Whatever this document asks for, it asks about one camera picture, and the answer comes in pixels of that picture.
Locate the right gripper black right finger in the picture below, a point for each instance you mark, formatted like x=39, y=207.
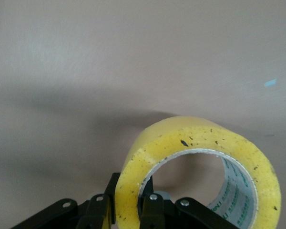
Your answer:
x=152, y=210

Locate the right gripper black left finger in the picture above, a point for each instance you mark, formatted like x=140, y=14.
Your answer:
x=97, y=207

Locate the small pale blue speck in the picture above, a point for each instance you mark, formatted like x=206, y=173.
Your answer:
x=270, y=82

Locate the yellow packing tape roll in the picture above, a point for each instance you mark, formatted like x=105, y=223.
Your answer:
x=205, y=138

